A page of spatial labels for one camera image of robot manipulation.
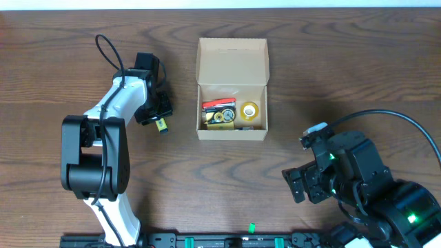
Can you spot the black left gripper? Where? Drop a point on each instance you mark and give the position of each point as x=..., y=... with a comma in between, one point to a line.
x=156, y=115

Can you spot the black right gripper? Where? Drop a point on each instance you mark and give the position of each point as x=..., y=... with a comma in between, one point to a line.
x=311, y=184

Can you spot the yellow highlighter blue cap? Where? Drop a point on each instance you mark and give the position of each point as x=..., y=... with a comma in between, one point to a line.
x=162, y=126

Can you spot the red black stapler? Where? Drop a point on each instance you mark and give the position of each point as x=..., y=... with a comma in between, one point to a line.
x=219, y=103

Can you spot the correction tape dispenser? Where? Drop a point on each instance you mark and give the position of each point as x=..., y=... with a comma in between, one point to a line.
x=220, y=115

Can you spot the yellow sticky note pad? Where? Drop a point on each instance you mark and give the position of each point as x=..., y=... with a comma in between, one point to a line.
x=220, y=126

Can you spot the brown cardboard box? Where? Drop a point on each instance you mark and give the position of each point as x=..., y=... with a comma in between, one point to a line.
x=233, y=68

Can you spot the yellow clear tape roll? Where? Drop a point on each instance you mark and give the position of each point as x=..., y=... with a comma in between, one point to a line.
x=249, y=111

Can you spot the blue white staples box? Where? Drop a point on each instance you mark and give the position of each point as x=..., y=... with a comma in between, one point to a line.
x=245, y=128

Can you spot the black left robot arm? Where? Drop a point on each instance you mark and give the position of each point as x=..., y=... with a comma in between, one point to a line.
x=95, y=162

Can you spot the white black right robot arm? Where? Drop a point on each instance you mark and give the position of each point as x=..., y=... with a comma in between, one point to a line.
x=348, y=167

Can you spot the small green clip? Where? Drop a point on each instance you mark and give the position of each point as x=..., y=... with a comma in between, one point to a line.
x=251, y=229

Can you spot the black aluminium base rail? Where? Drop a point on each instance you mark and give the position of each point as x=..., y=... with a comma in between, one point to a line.
x=170, y=240

